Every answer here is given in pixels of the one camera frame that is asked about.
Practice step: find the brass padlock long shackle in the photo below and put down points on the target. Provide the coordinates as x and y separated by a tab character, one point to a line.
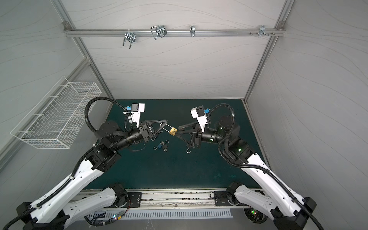
168	128

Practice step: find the metal U-bolt hook left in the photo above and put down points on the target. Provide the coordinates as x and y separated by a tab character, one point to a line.
129	38

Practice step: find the metal u-bolt hook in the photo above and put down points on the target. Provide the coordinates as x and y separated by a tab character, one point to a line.
158	31
129	38

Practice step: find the white slotted cable duct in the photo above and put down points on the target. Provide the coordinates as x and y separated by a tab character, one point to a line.
178	214

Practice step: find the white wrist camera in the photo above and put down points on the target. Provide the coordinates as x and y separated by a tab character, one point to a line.
201	115
134	111

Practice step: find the white wire basket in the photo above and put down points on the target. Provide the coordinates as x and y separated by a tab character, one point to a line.
55	121

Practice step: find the aluminium cross rail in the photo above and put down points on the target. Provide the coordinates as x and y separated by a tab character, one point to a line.
170	32

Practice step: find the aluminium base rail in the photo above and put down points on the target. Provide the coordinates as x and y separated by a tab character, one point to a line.
193	198

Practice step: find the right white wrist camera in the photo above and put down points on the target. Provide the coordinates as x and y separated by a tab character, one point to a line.
201	115

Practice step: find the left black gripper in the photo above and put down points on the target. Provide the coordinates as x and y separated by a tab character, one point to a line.
147	132

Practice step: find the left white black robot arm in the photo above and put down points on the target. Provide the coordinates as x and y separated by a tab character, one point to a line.
56	210

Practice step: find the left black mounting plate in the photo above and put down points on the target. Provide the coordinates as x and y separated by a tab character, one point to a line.
131	199

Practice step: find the blue padlock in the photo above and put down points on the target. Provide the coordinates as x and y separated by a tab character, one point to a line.
159	146

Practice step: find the black mounting plate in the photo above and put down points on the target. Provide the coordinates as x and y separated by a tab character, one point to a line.
131	199
224	198

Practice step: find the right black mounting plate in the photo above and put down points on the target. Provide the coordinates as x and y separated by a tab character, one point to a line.
224	198

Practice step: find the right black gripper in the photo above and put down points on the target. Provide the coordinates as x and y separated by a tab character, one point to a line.
195	138

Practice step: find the metal U-bolt hook middle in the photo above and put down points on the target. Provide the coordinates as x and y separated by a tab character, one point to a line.
158	31

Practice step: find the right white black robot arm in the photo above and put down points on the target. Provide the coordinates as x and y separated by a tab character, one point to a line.
286	208

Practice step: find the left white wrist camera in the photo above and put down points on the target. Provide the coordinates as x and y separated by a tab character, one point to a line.
134	111

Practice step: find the small metal bracket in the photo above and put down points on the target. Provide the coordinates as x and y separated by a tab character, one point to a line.
192	31

